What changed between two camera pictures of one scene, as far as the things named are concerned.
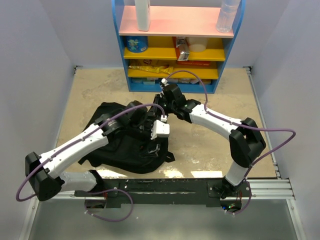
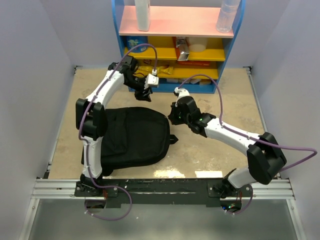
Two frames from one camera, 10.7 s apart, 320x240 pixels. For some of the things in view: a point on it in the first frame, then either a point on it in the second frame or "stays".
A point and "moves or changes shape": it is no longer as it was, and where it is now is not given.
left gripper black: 149,125 to 145,96
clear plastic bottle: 227,15 stays
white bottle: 143,15 stays
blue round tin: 137,44 stays
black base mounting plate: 167,191 stays
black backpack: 126,152 moves or changes shape
